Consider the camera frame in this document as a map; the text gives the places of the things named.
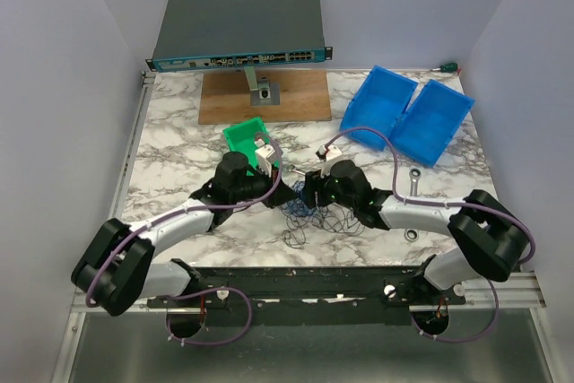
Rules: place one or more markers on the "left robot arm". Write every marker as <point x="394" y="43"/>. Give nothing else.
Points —
<point x="115" y="267"/>

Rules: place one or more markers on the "left blue plastic bin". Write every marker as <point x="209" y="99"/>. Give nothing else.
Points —
<point x="380" y="102"/>

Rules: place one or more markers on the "silver combination wrench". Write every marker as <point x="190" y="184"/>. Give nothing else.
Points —
<point x="293" y="169"/>

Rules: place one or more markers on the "right blue plastic bin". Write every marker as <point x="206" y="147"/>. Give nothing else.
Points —
<point x="429" y="124"/>

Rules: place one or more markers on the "silver ratchet wrench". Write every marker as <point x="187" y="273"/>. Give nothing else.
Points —
<point x="412" y="235"/>

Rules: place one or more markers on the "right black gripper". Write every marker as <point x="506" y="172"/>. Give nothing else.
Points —
<point x="316" y="180"/>

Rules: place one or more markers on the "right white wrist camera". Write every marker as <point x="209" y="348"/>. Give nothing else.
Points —
<point x="329" y="156"/>

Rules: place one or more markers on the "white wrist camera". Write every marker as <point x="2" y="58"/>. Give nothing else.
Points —
<point x="266" y="155"/>
<point x="329" y="156"/>

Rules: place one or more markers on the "aluminium frame rail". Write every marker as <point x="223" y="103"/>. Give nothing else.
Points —
<point x="515" y="293"/>

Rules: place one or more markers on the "grey metal stand bracket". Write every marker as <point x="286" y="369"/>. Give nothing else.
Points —
<point x="263" y="92"/>

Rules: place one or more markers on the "green plastic bin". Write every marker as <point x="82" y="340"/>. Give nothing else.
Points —
<point x="242" y="136"/>

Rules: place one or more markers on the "wooden base board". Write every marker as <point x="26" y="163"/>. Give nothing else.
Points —
<point x="293" y="96"/>

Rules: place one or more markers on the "grey network switch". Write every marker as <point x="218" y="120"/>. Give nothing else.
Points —
<point x="217" y="34"/>

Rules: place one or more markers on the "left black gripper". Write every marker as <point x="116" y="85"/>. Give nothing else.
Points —
<point x="281" y="194"/>

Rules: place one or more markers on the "blue plastic bin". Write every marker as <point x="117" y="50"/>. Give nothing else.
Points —
<point x="380" y="102"/>
<point x="429" y="124"/>

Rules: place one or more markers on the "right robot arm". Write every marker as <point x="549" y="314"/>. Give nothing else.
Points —
<point x="491" y="242"/>

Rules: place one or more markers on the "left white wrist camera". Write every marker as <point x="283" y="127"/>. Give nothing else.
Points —
<point x="266" y="155"/>

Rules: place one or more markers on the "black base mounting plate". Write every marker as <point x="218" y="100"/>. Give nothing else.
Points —
<point x="369" y="312"/>

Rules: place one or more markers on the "green handled screwdriver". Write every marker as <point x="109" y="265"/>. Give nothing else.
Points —
<point x="448" y="68"/>

